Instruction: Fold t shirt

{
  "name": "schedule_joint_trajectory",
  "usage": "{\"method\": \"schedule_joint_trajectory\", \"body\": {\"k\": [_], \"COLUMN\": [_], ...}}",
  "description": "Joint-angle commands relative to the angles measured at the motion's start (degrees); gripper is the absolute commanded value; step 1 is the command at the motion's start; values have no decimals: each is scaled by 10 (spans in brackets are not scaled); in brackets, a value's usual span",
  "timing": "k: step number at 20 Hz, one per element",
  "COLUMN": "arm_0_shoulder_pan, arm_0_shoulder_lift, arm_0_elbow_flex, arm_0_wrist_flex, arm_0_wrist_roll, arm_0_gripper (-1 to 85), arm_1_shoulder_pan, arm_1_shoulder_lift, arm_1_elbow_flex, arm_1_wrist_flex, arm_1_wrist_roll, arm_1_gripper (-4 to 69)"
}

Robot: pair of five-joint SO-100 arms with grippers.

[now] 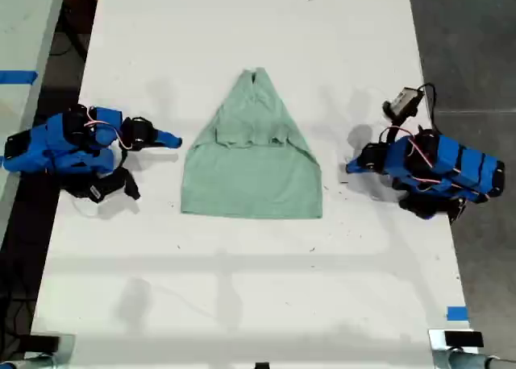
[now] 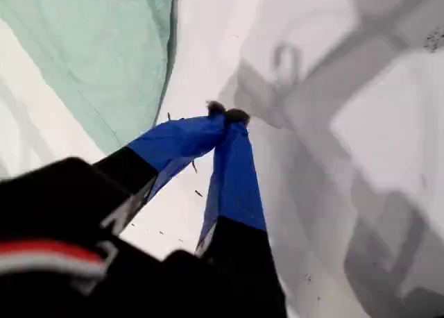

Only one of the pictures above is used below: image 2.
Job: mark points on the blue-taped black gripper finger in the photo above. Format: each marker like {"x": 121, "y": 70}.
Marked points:
{"x": 236, "y": 179}
{"x": 173, "y": 137}

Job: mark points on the pale green T-shirt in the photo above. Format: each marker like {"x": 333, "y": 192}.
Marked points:
{"x": 90, "y": 40}

